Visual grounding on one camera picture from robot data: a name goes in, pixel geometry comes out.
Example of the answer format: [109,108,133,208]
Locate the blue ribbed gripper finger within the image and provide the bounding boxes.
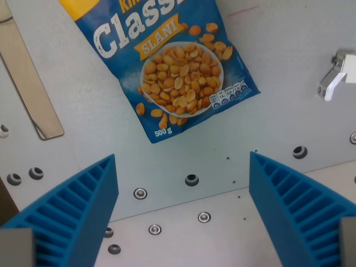
[249,151,356,267]
[0,154,120,267]

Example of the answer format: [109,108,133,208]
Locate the metal bracket with white clip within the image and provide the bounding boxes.
[317,49,356,102]

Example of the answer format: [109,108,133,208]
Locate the blue salted peanuts bag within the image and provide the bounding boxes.
[57,0,261,144]

